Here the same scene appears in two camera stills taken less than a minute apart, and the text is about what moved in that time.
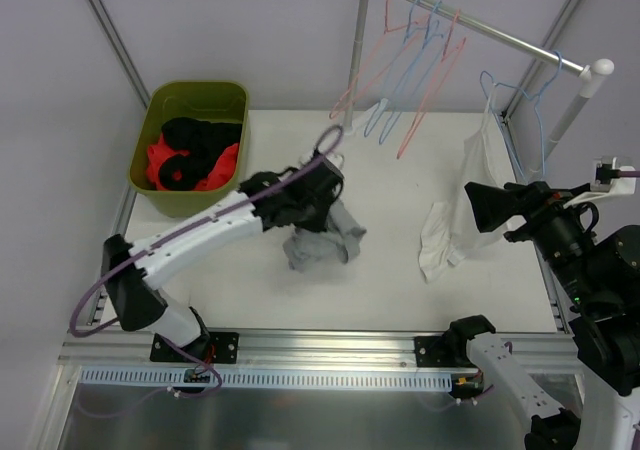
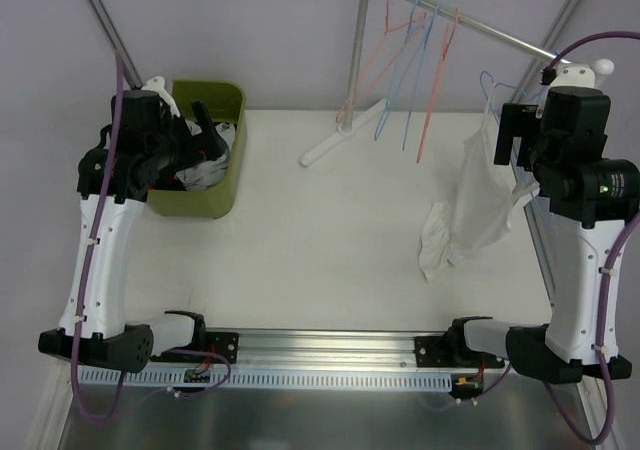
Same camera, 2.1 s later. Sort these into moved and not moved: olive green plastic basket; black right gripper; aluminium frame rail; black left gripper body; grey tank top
Moved: grey tank top; black right gripper; black left gripper body
Not moved: aluminium frame rail; olive green plastic basket
